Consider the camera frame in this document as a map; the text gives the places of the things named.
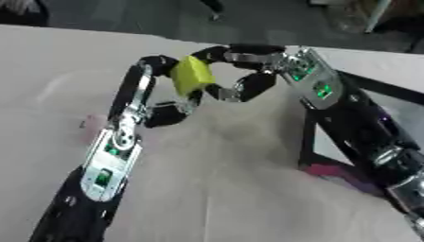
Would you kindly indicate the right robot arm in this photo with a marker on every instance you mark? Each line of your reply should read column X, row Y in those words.
column 353, row 126

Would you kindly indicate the magenta object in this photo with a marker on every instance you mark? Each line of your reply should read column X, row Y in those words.
column 331, row 173

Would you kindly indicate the yellow block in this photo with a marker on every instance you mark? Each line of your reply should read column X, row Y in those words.
column 191, row 75

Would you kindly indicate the teal pole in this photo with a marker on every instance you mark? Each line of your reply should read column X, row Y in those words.
column 377, row 15

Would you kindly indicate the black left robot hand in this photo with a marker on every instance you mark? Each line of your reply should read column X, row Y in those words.
column 128, row 91

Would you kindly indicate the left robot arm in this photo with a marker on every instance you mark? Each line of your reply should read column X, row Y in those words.
column 102, row 176

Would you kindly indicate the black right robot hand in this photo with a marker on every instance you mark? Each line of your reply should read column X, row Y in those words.
column 257, row 83

